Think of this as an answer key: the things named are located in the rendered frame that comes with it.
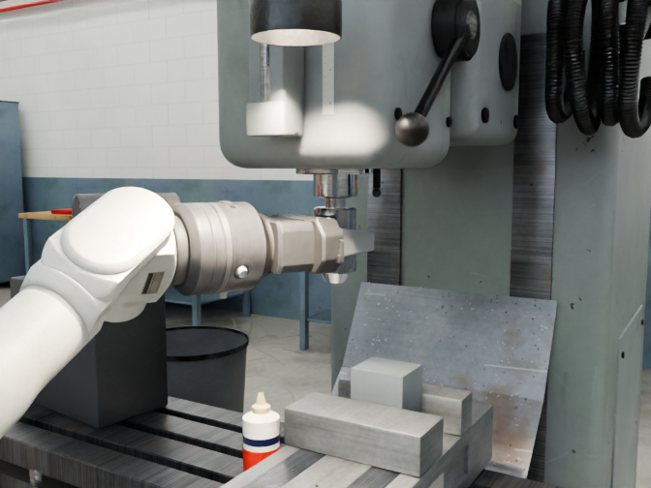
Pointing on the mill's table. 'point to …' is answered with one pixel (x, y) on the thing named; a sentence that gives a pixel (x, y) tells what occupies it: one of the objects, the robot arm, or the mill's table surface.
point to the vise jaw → (365, 433)
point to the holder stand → (112, 370)
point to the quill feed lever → (466, 45)
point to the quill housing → (342, 91)
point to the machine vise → (443, 471)
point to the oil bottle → (260, 433)
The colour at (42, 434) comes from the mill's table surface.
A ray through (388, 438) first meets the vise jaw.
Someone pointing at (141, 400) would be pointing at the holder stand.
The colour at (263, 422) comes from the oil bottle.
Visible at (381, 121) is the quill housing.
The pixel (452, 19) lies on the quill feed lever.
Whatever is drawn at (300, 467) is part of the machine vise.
